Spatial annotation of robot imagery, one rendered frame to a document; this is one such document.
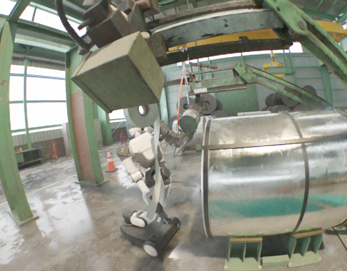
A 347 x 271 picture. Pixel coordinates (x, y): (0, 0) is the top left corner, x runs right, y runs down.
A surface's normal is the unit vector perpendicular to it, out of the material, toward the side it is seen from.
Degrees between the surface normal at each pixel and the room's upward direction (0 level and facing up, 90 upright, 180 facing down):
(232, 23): 130
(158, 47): 90
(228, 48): 146
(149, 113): 90
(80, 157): 90
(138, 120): 90
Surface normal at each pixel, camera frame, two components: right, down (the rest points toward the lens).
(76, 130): -0.35, 0.14
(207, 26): -0.03, 0.72
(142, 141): 0.31, -0.34
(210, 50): 0.15, 0.87
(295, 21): 0.03, 0.10
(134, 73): -0.11, 0.88
